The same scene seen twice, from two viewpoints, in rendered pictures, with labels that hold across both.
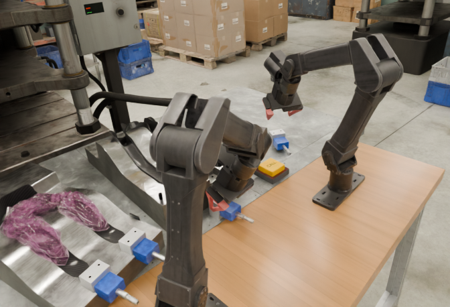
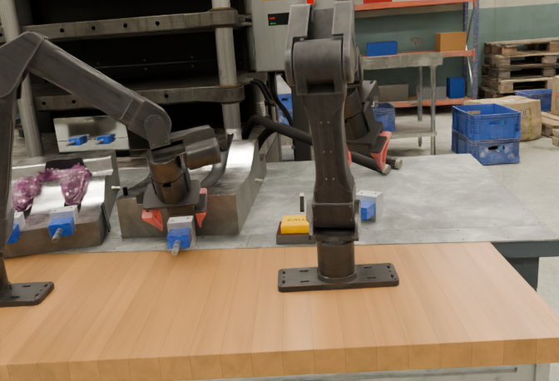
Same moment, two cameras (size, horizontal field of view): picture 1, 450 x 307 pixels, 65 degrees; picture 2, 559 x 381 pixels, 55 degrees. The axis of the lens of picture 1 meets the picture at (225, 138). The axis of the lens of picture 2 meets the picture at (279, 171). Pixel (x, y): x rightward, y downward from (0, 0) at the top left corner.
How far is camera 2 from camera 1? 0.93 m
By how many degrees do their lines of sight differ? 45
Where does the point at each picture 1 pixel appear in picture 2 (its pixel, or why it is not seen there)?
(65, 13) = (222, 17)
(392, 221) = (321, 335)
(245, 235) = (162, 267)
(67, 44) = (222, 51)
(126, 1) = not seen: hidden behind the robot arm
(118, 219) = (91, 204)
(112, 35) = not seen: hidden behind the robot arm
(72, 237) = (45, 199)
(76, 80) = (222, 92)
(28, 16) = (194, 18)
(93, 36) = (273, 51)
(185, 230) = not seen: outside the picture
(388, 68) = (314, 47)
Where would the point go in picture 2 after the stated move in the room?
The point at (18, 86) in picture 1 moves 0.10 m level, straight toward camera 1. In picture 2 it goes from (176, 91) to (164, 94)
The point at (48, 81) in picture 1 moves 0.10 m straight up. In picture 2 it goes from (201, 90) to (199, 60)
